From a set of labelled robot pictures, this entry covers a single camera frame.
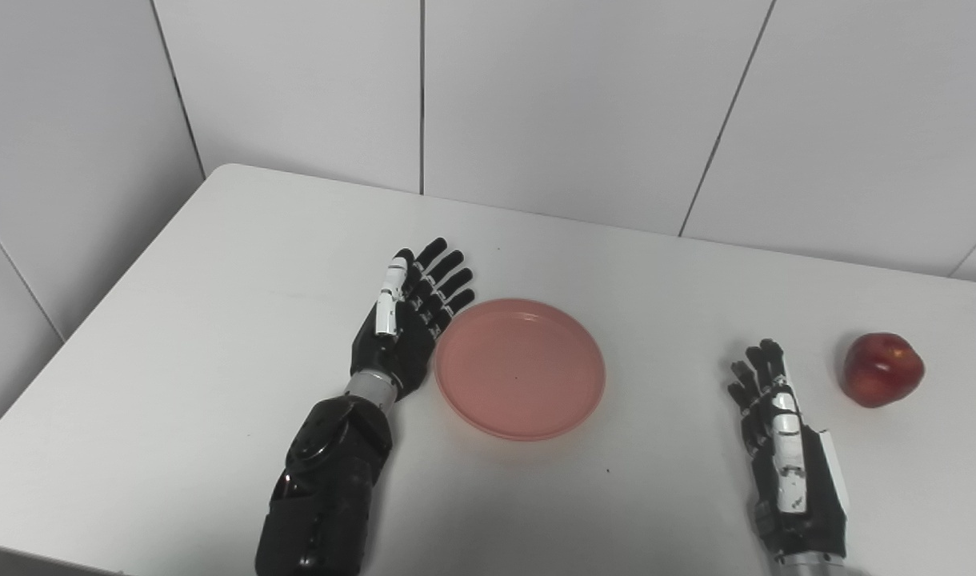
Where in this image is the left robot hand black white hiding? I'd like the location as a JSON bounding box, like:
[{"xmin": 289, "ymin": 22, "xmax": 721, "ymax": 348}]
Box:
[{"xmin": 350, "ymin": 237, "xmax": 476, "ymax": 402}]

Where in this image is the red apple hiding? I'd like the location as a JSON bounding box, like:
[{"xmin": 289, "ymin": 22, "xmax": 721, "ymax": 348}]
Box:
[{"xmin": 841, "ymin": 332, "xmax": 926, "ymax": 409}]

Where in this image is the pink plastic plate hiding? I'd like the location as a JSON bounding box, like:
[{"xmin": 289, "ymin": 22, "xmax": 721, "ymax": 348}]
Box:
[{"xmin": 433, "ymin": 298, "xmax": 607, "ymax": 442}]

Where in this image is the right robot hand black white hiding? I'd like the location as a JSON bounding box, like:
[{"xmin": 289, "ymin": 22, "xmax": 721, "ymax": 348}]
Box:
[{"xmin": 726, "ymin": 338, "xmax": 850, "ymax": 565}]

